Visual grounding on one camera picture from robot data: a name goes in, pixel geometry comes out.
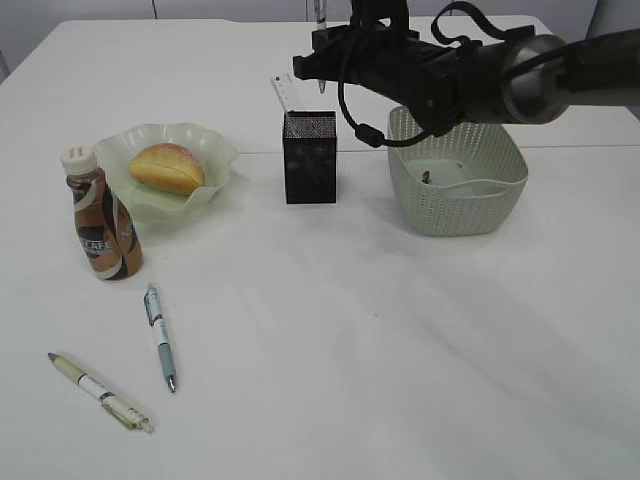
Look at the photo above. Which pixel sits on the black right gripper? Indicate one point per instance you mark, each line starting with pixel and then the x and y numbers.
pixel 379 61

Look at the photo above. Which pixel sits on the clear plastic ruler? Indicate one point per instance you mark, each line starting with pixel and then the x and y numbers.
pixel 286 91

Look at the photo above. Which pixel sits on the bread roll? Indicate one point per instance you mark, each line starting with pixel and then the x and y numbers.
pixel 168 167

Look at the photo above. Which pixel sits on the brown coffee bottle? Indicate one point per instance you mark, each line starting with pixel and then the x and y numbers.
pixel 103 224

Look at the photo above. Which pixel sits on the blue grey pen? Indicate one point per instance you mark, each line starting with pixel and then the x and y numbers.
pixel 158 324

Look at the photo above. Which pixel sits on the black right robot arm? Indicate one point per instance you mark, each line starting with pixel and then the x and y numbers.
pixel 529 81

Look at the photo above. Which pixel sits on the black pen holder box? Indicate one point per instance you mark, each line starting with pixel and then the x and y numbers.
pixel 310 157

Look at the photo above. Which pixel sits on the light green woven basket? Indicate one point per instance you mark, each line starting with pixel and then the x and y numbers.
pixel 477 176

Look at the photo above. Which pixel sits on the pale green wavy plate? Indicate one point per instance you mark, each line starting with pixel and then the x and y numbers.
pixel 210 148

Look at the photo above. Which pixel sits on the cream white pen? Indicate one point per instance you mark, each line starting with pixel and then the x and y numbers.
pixel 124 413

